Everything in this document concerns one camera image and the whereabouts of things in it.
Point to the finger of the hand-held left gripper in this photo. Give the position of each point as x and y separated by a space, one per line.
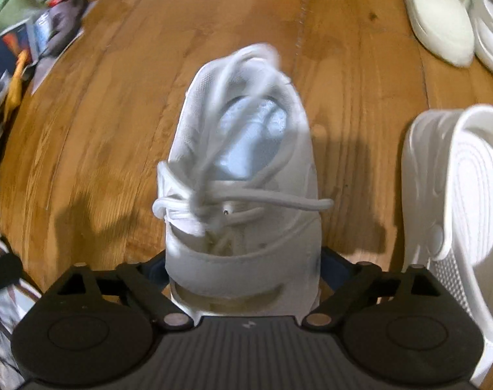
3 272

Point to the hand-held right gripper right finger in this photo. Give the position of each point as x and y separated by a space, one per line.
336 270

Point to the white clog with purple charm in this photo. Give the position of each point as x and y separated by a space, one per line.
465 211

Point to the glossy paper sheet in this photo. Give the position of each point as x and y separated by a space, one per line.
47 69

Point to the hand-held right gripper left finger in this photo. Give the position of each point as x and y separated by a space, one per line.
153 272

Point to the cream slide slipper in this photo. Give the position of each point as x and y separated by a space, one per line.
437 16

